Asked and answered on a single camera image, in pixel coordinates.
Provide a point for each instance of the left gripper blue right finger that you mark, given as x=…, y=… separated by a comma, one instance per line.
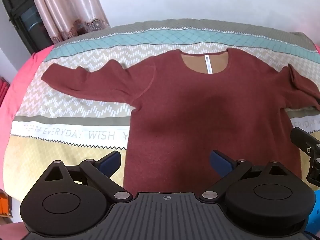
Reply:
x=230, y=171

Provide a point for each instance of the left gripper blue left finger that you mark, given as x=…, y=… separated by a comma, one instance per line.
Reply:
x=98, y=174

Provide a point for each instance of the maroon long sleeve sweater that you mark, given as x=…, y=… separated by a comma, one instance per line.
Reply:
x=181, y=113

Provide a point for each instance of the pink clothes pile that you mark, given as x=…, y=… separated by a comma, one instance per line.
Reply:
x=4, y=86

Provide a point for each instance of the patterned bed sheet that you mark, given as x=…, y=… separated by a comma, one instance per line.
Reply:
x=52, y=126

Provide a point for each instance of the blue plastic object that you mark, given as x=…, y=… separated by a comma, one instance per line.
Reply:
x=313, y=225

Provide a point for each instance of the pink mattress cover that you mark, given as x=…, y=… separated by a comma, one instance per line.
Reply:
x=14, y=96

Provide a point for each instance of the pink lace curtain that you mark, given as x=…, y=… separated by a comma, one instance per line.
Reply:
x=65, y=19

